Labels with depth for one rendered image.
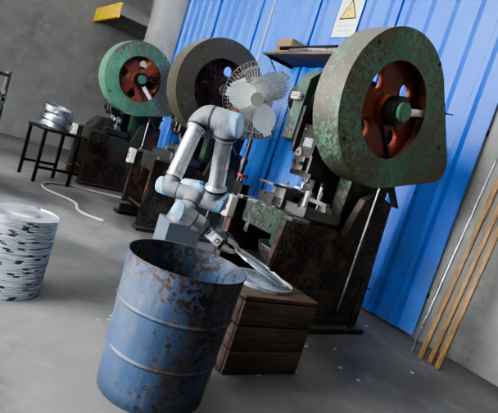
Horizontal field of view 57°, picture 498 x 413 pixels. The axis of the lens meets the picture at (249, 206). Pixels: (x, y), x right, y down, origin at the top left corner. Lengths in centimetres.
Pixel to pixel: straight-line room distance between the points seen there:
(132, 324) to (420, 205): 259
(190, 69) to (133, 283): 251
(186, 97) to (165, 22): 401
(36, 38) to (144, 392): 767
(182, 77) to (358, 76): 180
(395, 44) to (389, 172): 65
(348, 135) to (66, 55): 709
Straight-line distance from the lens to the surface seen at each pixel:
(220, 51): 388
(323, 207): 261
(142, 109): 547
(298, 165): 271
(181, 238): 235
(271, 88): 346
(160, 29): 762
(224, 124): 213
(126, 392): 160
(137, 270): 148
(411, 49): 256
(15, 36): 872
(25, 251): 214
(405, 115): 248
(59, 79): 883
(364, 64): 231
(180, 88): 372
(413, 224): 363
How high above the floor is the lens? 88
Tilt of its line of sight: 6 degrees down
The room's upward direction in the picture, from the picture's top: 18 degrees clockwise
